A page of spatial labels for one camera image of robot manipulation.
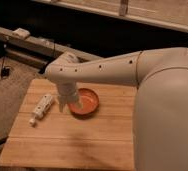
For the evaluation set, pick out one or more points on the black power adapter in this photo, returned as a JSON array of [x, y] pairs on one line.
[[5, 72]]

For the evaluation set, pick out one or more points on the grey metal rail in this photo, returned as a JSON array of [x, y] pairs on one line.
[[43, 47]]

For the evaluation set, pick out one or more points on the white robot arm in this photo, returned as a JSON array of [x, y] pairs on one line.
[[160, 117]]

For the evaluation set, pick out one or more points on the wooden board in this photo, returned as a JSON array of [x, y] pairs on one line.
[[102, 142]]

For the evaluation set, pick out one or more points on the white plastic bottle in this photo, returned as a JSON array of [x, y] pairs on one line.
[[41, 108]]

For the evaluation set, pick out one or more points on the white box on rail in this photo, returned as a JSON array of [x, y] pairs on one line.
[[21, 33]]

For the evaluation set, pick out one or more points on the orange ceramic bowl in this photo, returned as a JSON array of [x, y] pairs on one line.
[[88, 103]]

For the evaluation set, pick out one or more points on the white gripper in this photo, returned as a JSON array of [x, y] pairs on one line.
[[68, 93]]

